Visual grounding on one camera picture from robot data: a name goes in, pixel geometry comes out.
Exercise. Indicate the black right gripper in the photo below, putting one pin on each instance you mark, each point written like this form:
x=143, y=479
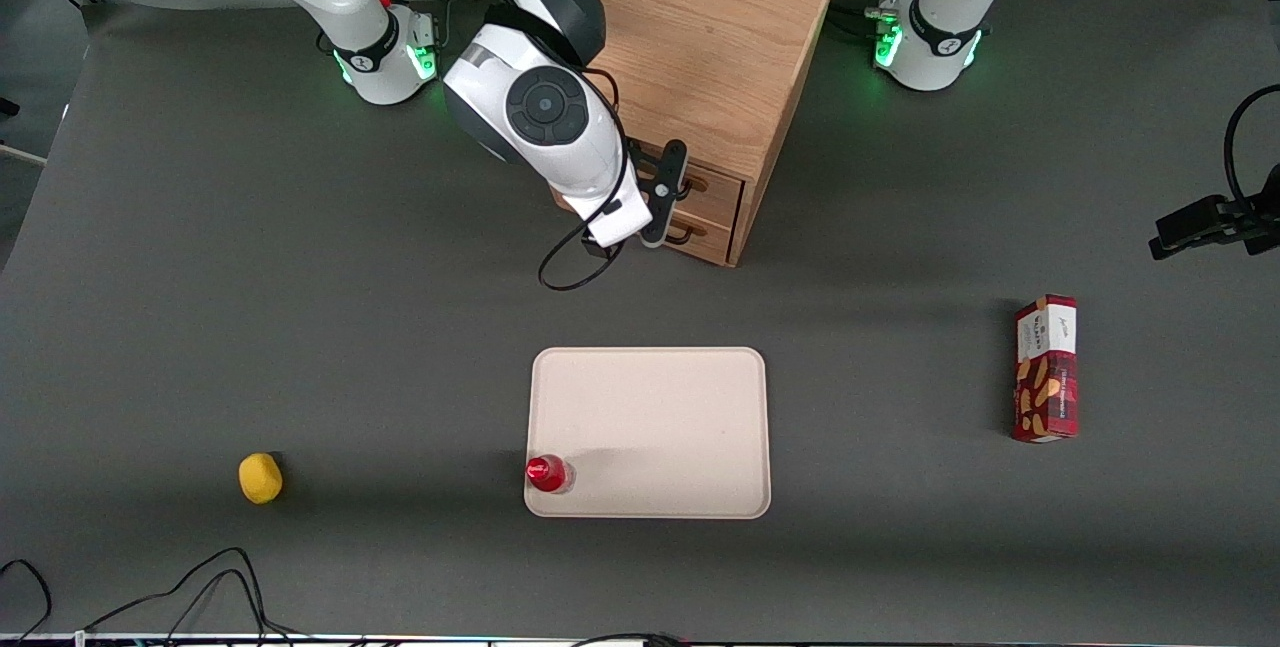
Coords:
x=592, y=247

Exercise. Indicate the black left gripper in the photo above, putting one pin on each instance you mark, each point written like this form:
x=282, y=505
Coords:
x=1222, y=219

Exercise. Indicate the wooden drawer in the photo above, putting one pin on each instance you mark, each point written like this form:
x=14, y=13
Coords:
x=722, y=199
x=715, y=245

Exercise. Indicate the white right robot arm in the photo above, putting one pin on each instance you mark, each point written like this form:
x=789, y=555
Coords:
x=590, y=157

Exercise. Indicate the wooden drawer cabinet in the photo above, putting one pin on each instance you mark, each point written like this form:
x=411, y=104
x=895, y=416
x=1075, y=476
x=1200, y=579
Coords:
x=720, y=27

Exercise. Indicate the red cookie box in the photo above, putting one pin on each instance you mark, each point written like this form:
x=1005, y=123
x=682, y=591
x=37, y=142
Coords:
x=1047, y=377

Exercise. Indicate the beige plastic tray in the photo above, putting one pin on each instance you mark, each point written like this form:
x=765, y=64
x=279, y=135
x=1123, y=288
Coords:
x=650, y=427

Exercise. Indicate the red capped bottle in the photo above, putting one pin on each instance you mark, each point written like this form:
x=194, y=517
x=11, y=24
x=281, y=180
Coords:
x=545, y=472

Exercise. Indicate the yellow lemon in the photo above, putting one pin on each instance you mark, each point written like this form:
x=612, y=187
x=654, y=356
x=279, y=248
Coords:
x=260, y=479

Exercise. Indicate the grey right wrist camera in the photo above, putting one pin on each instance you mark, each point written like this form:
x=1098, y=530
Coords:
x=670, y=172

